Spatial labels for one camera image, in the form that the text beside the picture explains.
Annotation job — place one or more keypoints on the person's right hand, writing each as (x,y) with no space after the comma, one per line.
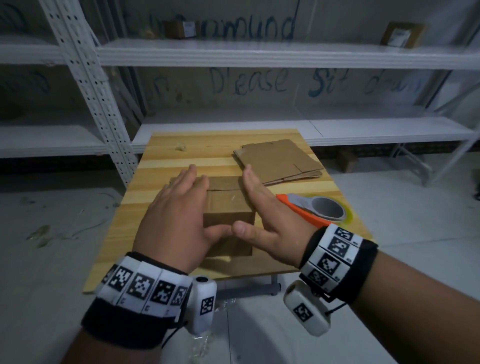
(281,232)

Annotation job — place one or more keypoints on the person's left hand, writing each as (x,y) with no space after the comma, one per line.
(172,228)

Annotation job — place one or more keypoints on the orange tape dispenser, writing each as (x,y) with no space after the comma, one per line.
(296,210)

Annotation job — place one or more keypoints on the yellowish clear tape roll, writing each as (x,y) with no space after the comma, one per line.
(349,217)

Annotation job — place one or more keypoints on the person's right forearm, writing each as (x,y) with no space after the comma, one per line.
(420,311)

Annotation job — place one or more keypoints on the person's left forearm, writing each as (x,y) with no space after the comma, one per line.
(108,354)

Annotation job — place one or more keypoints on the small box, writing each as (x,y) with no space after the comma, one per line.
(180,30)

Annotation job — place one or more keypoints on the black wristband with markers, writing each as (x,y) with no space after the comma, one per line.
(345,262)
(131,300)

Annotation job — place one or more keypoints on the small brown carton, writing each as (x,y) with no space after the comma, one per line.
(347,161)

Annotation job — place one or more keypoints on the white metal shelving unit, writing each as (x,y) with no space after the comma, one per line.
(37,140)
(262,56)

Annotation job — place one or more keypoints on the brown package with white label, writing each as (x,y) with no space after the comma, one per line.
(403,35)

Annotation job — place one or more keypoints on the grey metal table frame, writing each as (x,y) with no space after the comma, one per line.
(247,290)

